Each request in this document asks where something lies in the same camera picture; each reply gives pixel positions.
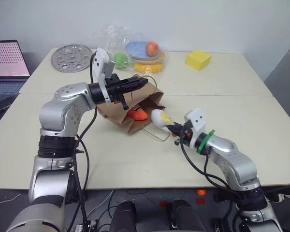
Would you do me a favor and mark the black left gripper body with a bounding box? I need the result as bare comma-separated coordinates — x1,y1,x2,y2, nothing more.
105,73,129,111

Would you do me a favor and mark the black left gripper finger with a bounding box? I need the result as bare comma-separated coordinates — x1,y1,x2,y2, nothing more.
119,78,148,88
120,86,146,94

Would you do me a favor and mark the orange plush toy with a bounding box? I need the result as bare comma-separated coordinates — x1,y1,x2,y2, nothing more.
127,105,148,121

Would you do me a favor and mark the green clamp ring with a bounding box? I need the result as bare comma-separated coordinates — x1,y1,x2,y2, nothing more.
196,129,216,155

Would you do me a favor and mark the dark rounded shape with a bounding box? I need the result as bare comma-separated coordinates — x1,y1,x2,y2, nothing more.
110,200,137,232

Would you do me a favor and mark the red apple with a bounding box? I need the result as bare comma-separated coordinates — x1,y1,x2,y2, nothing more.
145,41,160,58

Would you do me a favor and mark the yellow cheese block toy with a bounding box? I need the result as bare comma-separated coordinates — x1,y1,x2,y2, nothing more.
185,49,212,72

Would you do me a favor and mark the round perforated metal plate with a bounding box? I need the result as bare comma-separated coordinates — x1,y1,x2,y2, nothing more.
51,43,92,73

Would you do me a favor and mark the open laptop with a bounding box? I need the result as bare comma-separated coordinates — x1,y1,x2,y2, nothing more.
0,39,31,103

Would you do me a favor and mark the clear plastic bag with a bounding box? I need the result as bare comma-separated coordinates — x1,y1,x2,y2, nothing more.
93,23,170,74

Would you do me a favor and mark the blue plate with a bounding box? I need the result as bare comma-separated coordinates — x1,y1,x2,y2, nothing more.
125,41,161,60

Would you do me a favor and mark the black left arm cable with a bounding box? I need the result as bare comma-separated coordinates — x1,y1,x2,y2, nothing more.
72,53,99,228

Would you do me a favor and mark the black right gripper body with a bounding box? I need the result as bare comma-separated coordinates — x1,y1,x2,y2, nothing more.
174,120,196,147

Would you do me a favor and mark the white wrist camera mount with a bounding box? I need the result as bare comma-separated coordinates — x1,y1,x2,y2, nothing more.
91,47,117,105
184,108,207,147

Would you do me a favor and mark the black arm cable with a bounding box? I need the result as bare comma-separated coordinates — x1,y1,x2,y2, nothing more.
72,53,99,228
179,130,242,201

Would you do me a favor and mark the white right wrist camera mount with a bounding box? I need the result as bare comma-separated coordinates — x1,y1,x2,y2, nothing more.
184,108,207,147

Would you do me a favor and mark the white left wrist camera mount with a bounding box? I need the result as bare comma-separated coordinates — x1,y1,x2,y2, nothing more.
91,47,117,105

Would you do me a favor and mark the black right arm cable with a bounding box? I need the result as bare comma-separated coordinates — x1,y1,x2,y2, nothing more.
179,130,242,201

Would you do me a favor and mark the white egg plush toy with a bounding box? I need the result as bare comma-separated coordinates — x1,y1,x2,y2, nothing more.
151,109,175,133

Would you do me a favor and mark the yellow toy fruit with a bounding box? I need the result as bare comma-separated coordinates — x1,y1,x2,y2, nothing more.
132,62,164,74

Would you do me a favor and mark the orange plate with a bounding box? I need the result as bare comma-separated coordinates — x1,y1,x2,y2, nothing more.
129,50,166,65

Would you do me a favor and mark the brown paper bag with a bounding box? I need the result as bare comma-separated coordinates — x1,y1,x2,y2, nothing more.
96,74,173,143

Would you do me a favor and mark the green toy fruit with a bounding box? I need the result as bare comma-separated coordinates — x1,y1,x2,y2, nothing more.
114,53,130,71

